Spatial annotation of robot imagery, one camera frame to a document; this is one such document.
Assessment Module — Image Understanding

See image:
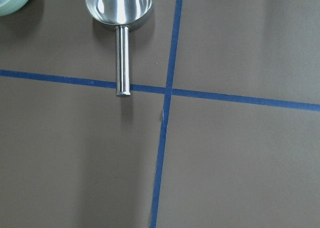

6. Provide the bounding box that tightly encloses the steel ice scoop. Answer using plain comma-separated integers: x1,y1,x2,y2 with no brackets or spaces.
85,0,154,97

